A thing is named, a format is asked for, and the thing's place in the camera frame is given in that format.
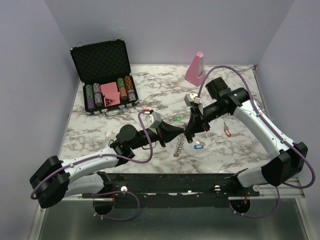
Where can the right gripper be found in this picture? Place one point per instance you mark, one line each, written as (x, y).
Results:
(195, 124)

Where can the blue key tag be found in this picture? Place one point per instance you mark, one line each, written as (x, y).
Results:
(198, 146)

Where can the silver key by blue tag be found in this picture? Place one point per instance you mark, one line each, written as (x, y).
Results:
(201, 142)

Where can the pink metronome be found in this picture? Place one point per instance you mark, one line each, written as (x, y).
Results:
(196, 71)

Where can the steel disc with keyrings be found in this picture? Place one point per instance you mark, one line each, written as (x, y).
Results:
(179, 146)

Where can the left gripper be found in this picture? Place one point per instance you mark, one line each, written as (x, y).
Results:
(166, 128)

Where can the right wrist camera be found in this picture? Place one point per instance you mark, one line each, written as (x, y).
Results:
(191, 99)

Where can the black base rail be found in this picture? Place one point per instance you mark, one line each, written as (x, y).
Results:
(154, 190)

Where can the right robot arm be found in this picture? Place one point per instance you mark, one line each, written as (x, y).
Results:
(286, 156)

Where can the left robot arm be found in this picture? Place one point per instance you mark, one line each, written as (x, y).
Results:
(54, 177)

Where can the black poker chip case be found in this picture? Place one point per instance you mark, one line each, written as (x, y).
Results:
(105, 72)

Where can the red key tag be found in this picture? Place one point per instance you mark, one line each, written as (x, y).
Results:
(226, 130)

